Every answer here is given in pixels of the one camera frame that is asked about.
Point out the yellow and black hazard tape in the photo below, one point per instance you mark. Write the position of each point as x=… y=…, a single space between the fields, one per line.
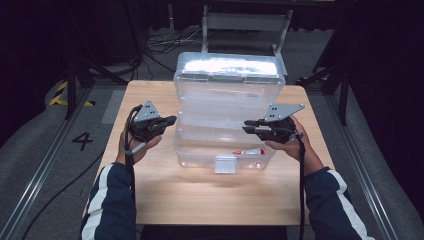
x=58 y=98

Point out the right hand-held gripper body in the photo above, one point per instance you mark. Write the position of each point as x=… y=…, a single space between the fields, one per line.
x=281 y=131

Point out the white and red ointment tube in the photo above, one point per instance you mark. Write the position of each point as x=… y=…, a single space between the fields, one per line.
x=248 y=152

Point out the clear plastic storage box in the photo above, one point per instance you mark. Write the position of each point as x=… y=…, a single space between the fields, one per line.
x=226 y=96

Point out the grey metal desk frame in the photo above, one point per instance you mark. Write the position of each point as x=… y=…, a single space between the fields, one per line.
x=246 y=21

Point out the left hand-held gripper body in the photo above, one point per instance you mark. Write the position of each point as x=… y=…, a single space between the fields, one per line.
x=145 y=128

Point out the person's left hand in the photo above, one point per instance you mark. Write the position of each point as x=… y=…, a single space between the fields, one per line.
x=133 y=150

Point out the black metal stand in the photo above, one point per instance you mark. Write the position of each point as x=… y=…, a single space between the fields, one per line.
x=70 y=83
x=343 y=96

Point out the metal floor rail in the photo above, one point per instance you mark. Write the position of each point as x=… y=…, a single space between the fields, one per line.
x=36 y=176
x=363 y=173

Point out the person's right hand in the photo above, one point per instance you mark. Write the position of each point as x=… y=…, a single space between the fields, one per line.
x=308 y=156

